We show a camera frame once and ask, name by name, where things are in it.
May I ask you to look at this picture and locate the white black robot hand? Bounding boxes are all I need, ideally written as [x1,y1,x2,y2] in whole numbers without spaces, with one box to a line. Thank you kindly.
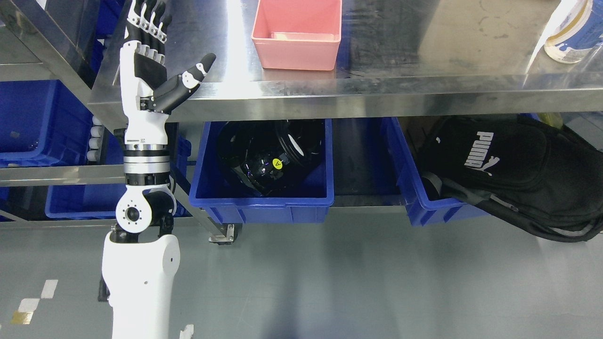
[119,0,217,151]

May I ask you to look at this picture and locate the pink plastic storage box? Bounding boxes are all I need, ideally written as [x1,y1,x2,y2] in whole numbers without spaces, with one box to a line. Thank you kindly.
[251,0,343,72]

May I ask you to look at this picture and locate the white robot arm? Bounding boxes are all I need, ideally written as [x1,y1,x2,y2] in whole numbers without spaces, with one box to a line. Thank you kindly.
[102,142,180,339]

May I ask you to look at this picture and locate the blue bin upper left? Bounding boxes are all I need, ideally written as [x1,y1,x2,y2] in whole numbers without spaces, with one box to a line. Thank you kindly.
[0,80,93,168]

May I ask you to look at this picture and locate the blue bin lower left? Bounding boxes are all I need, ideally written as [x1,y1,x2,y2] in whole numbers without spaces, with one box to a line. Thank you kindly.
[45,135,192,220]

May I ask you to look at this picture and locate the black helmet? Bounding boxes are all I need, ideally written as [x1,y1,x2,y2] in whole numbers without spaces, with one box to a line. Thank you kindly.
[217,119,326,197]

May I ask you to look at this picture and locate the blue bin with helmet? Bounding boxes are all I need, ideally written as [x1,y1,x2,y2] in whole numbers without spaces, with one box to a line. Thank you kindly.
[189,119,334,224]

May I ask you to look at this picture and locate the stainless steel table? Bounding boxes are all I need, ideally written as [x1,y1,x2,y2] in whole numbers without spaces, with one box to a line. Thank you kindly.
[0,0,603,244]

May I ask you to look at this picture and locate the blue bin under backpack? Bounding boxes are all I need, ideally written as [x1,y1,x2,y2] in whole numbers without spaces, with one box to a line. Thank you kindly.
[380,117,488,226]

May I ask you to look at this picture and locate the black Puma backpack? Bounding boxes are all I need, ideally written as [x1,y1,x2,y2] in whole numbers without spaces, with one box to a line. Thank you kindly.
[416,116,603,243]

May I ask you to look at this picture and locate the white blue bottle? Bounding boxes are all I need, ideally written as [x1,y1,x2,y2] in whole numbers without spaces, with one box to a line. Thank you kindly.
[544,0,603,64]

